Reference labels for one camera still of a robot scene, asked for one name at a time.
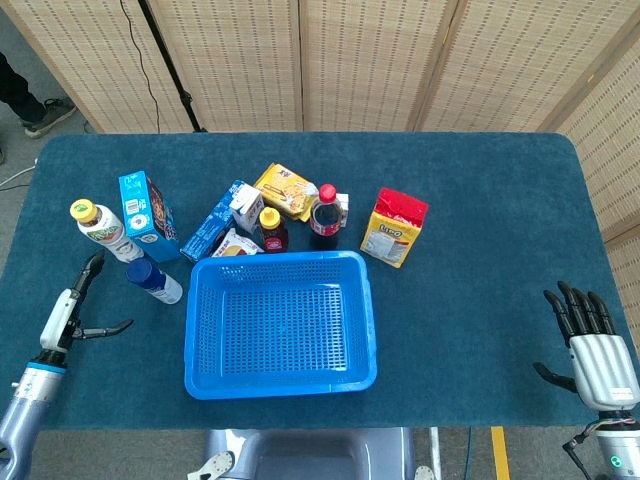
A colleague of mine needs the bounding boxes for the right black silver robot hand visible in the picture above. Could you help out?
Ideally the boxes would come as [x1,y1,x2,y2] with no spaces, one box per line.
[532,280,640,412]

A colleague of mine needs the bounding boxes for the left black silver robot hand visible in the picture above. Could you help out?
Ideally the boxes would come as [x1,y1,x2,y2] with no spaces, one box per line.
[38,249,135,354]

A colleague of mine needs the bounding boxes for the tea bottle with yellow cap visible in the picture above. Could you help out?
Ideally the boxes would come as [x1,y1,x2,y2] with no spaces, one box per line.
[69,198,145,264]

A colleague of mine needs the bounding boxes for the blue-capped white bottle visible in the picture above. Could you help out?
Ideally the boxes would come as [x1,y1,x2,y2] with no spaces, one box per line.
[124,257,184,305]

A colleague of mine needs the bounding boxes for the yellow red Lipo biscuit bag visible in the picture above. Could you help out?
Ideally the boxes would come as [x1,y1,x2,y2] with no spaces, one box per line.
[359,187,430,270]

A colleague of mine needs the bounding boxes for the cola bottle with red label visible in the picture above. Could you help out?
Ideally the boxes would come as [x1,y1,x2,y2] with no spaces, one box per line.
[308,183,347,252]

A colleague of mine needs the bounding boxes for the red white snack packet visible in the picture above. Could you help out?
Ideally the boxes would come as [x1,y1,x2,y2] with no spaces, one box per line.
[210,228,265,258]

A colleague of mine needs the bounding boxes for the blue perforated plastic basket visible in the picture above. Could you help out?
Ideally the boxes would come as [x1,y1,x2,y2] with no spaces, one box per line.
[183,250,379,401]

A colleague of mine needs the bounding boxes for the blue cardboard box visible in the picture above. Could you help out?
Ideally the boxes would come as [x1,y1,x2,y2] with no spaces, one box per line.
[117,170,182,264]

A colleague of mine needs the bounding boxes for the yellow floor tape strip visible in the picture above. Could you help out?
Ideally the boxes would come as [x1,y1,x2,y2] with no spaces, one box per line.
[490,426,511,480]

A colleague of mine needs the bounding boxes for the dark teal table cloth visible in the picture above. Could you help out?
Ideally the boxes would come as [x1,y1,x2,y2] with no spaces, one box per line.
[0,131,640,432]

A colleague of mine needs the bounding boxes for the long blue biscuit box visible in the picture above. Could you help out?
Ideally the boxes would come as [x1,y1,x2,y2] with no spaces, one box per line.
[179,179,249,264]

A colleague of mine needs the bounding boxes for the grey sneaker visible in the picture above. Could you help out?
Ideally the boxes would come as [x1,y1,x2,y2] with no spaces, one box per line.
[19,97,77,140]

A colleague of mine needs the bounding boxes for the white milk carton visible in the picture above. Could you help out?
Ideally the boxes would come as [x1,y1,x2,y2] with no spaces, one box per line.
[229,183,265,236]

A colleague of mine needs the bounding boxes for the black trouser leg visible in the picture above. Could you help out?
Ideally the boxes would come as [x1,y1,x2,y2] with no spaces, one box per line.
[0,52,47,124]

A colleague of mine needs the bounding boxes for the honey bear bottle, yellow cap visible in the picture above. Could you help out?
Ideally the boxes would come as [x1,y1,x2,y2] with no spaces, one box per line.
[257,206,290,254]

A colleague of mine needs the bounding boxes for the yellow cracker package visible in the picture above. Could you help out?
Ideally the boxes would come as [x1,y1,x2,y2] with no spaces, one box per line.
[253,162,320,223]

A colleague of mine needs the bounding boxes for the black tripod pole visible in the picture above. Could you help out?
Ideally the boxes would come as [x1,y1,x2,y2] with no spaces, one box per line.
[137,0,209,134]

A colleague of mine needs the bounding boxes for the grey-blue robot torso base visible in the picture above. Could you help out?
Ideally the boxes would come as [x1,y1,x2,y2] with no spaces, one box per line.
[187,427,436,480]

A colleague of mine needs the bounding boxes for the black wrist cable with plug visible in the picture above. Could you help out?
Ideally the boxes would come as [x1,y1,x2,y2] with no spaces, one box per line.
[562,430,601,480]

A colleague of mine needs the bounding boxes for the white floor cable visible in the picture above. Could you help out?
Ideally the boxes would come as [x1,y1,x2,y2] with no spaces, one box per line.
[0,158,40,190]

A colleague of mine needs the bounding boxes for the thin blue cable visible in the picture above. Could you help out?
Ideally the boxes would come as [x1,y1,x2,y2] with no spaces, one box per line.
[462,427,474,480]

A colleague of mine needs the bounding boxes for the thin black hanging cable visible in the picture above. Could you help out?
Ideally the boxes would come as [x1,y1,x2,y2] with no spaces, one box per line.
[118,0,161,134]

